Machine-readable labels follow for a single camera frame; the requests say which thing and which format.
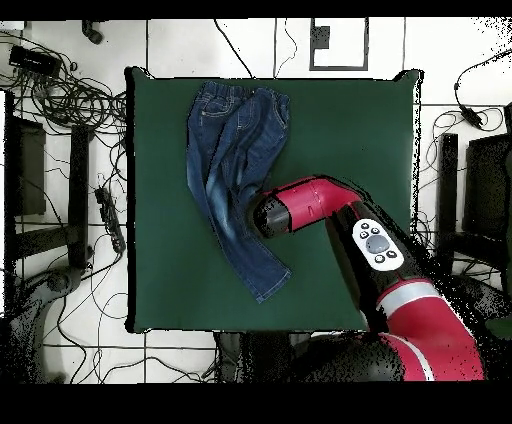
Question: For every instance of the blue denim jeans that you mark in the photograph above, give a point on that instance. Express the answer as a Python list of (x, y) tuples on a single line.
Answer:
[(224, 160)]

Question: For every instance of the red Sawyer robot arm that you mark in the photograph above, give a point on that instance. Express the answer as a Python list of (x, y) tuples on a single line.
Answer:
[(312, 200)]

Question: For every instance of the dark green tablecloth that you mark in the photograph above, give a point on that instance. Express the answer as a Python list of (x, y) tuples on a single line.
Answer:
[(160, 120)]

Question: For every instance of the black power strip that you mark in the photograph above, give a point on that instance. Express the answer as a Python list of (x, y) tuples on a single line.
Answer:
[(110, 218)]

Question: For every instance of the black metal stand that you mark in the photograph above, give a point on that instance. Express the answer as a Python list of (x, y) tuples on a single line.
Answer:
[(448, 168), (78, 180)]

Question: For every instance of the small dark square box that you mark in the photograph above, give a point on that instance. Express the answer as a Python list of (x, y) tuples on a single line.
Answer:
[(321, 38)]

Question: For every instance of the grey stand base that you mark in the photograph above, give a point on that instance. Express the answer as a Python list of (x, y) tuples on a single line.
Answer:
[(476, 296), (60, 280)]

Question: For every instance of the person's shoe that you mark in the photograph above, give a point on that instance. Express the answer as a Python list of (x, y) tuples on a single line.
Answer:
[(94, 36)]

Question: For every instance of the black electronics box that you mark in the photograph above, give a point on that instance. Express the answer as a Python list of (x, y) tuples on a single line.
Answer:
[(34, 60)]

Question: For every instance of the grey square frame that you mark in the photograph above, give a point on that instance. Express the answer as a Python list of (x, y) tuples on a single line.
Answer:
[(339, 67)]

